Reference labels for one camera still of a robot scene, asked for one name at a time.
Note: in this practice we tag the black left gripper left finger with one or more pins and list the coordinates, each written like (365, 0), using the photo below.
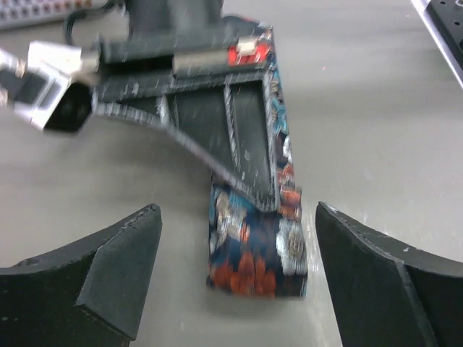
(90, 292)

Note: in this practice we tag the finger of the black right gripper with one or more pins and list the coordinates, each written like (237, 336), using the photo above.
(225, 121)

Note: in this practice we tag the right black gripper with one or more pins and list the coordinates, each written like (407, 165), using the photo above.
(232, 53)

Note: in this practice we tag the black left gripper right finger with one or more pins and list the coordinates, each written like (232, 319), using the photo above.
(386, 292)

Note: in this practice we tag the dark floral necktie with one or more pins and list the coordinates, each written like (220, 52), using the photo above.
(254, 253)

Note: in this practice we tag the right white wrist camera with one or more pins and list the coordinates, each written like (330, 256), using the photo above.
(52, 88)

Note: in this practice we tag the slotted cable duct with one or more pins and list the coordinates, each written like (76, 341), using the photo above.
(24, 13)

